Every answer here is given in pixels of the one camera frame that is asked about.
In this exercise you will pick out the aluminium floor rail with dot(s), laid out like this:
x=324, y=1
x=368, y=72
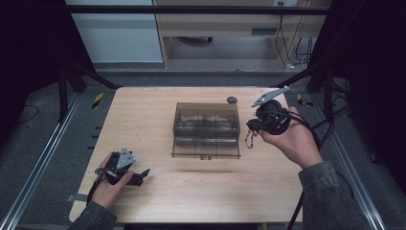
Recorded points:
x=364, y=191
x=41, y=163

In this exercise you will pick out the grey tape strip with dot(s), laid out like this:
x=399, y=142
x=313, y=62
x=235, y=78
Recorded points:
x=76, y=197

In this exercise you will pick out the small dark round knob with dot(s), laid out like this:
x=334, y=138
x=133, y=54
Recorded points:
x=232, y=100

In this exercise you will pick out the yellow black striped tape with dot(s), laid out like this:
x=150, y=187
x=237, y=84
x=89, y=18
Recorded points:
x=300, y=99

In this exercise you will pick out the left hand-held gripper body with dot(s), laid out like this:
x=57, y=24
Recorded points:
x=119, y=164

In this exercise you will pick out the black curtain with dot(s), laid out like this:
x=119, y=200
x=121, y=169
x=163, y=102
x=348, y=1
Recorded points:
x=28, y=57
x=376, y=64

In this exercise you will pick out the black metal frame strut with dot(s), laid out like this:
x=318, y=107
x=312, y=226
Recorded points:
x=63, y=92
x=328, y=92

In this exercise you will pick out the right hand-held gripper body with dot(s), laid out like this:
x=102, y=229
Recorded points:
x=273, y=119

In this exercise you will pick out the smoky transparent drawer box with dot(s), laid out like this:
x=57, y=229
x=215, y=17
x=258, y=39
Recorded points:
x=206, y=118

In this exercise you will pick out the black horizontal frame bar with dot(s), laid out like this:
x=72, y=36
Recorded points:
x=191, y=10

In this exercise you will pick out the person's right hand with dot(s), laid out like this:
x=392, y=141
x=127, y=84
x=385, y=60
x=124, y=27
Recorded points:
x=297, y=140

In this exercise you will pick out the person's left hand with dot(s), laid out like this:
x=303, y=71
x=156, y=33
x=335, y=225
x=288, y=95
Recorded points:
x=107, y=193

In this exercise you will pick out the white cabinet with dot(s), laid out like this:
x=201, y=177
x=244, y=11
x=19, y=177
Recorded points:
x=118, y=35

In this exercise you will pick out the light wooden desk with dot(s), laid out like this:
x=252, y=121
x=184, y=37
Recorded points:
x=220, y=22

